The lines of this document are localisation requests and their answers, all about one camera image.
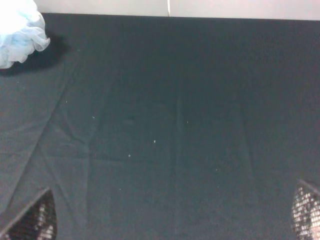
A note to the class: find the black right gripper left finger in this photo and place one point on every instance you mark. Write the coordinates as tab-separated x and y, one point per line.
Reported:
32	218

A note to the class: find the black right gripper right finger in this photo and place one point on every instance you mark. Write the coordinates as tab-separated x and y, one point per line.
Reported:
305	210

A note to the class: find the black tablecloth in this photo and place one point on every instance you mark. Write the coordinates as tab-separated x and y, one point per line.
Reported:
157	128

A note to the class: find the light blue bath loofah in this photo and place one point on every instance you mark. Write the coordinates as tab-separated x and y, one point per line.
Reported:
22	31

